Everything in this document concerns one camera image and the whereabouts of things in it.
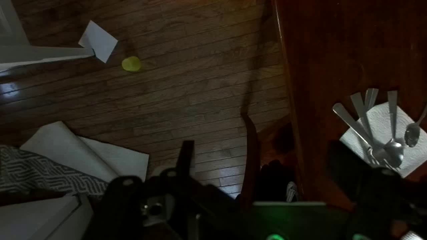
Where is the white wooden frame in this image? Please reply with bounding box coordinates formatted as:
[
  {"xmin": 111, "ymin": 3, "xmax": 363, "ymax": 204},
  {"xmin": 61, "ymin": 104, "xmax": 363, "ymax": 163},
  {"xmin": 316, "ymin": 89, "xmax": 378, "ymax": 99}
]
[{"xmin": 0, "ymin": 0, "xmax": 96, "ymax": 76}]

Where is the dark wooden chair with jacket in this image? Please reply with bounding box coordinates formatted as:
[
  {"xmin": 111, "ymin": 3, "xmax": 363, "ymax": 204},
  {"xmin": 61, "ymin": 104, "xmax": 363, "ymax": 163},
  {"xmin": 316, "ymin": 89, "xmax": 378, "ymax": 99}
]
[{"xmin": 239, "ymin": 112, "xmax": 308, "ymax": 211}]

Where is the yellow-green ball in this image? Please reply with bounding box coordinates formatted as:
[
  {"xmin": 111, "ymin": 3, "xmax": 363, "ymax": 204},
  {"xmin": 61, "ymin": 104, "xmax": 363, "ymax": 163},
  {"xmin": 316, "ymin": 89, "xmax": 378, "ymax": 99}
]
[{"xmin": 120, "ymin": 55, "xmax": 144, "ymax": 73}]

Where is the white cloth towel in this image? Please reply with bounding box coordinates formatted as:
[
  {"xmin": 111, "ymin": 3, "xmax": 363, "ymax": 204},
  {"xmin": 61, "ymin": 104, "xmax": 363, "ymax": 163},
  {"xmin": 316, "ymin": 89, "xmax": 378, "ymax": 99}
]
[{"xmin": 19, "ymin": 120, "xmax": 151, "ymax": 184}]

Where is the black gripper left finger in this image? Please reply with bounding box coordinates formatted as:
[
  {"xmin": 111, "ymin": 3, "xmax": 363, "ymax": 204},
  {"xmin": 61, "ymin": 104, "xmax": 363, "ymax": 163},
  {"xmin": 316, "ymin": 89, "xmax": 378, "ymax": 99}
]
[{"xmin": 168, "ymin": 140, "xmax": 204, "ymax": 211}]

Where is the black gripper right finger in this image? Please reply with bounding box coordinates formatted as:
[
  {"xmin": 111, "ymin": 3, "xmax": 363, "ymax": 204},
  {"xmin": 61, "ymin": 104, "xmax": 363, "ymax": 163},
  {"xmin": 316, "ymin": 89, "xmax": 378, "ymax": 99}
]
[{"xmin": 330, "ymin": 140, "xmax": 404, "ymax": 211}]

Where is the white box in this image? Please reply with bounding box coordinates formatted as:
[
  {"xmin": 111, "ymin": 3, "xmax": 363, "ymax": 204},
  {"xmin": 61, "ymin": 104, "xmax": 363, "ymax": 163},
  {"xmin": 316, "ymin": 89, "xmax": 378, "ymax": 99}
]
[{"xmin": 0, "ymin": 193, "xmax": 96, "ymax": 240}]

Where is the grey patterned fabric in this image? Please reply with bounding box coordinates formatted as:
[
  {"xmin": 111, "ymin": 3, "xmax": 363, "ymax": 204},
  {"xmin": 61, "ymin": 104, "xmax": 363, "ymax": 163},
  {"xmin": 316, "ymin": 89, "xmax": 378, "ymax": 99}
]
[{"xmin": 0, "ymin": 144, "xmax": 111, "ymax": 199}]

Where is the white paper napkin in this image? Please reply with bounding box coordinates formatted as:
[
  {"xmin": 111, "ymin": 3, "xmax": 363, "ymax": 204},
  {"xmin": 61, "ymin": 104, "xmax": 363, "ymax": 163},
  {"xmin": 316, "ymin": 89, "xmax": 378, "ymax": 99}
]
[{"xmin": 339, "ymin": 100, "xmax": 427, "ymax": 179}]

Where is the small white paper sheet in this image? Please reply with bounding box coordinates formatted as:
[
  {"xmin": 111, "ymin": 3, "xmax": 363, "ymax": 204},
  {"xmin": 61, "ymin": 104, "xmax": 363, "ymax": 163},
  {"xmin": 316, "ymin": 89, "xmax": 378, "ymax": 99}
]
[{"xmin": 77, "ymin": 19, "xmax": 120, "ymax": 64}]

